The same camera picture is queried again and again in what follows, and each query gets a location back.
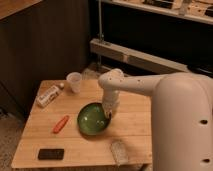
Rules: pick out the orange carrot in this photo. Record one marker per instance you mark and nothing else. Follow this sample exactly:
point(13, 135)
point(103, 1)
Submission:
point(59, 126)

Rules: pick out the translucent plastic cup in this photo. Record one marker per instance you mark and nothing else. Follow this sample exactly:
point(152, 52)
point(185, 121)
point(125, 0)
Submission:
point(74, 80)

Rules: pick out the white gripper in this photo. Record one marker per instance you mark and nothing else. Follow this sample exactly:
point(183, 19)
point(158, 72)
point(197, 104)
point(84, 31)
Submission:
point(110, 102)

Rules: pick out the green ceramic bowl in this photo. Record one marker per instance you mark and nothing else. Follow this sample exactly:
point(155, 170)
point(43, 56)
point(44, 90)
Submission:
point(91, 119)

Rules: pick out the metal shelf rack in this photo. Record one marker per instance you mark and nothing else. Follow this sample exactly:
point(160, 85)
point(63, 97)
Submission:
point(151, 40)

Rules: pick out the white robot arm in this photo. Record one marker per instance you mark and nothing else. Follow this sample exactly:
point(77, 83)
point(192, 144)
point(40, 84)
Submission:
point(181, 116)

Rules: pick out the white plastic bottle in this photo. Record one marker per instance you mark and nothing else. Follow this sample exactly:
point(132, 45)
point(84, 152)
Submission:
point(49, 95)

